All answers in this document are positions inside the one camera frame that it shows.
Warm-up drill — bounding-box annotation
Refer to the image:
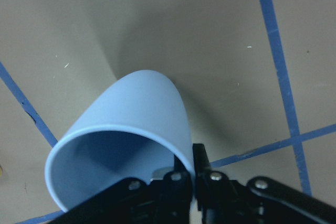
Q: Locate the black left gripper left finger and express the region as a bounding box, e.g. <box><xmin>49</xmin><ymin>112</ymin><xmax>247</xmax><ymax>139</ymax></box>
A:
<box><xmin>172</xmin><ymin>156</ymin><xmax>191</xmax><ymax>179</ymax></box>

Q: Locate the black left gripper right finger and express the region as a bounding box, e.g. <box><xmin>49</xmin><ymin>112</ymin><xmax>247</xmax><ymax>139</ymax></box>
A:
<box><xmin>193</xmin><ymin>143</ymin><xmax>211</xmax><ymax>179</ymax></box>

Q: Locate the light blue plastic cup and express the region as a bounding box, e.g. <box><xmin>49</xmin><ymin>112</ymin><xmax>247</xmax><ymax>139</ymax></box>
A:
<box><xmin>45</xmin><ymin>70</ymin><xmax>195</xmax><ymax>211</ymax></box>

